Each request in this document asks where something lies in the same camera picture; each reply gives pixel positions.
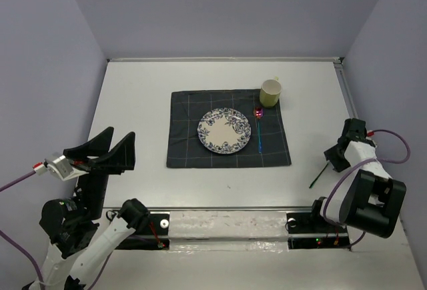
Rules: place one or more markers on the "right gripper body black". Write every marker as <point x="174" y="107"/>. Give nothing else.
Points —
<point x="339" y="162"/>

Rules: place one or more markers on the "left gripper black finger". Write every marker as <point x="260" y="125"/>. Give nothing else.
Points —
<point x="96" y="147"/>
<point x="120" y="159"/>

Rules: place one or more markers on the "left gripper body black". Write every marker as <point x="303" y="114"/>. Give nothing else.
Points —
<point x="94" y="187"/>

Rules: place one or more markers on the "iridescent fork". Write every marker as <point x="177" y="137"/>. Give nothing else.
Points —
<point x="318" y="176"/>

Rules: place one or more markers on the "pale yellow mug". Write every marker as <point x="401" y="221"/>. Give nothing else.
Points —
<point x="270" y="92"/>

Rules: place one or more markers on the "iridescent spoon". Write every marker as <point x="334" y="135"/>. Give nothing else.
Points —
<point x="258" y="114"/>

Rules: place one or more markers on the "blue floral ceramic plate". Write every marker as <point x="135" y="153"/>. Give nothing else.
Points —
<point x="224" y="131"/>

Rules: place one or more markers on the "dark grey checked cloth placemat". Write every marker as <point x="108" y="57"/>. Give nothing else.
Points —
<point x="186" y="151"/>

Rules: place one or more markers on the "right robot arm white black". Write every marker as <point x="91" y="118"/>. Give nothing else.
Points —
<point x="366" y="197"/>

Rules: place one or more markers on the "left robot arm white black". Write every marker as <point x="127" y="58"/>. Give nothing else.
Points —
<point x="71" y="223"/>

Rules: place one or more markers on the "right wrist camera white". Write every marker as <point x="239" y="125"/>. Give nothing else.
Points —
<point x="370" y="137"/>

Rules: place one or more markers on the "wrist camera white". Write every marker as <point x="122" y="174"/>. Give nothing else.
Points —
<point x="370" y="137"/>
<point x="59" y="167"/>

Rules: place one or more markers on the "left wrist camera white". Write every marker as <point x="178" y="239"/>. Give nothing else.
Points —
<point x="59" y="167"/>

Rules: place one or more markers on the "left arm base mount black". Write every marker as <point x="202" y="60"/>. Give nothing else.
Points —
<point x="153" y="237"/>

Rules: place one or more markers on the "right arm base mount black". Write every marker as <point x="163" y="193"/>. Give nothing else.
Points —
<point x="308" y="232"/>

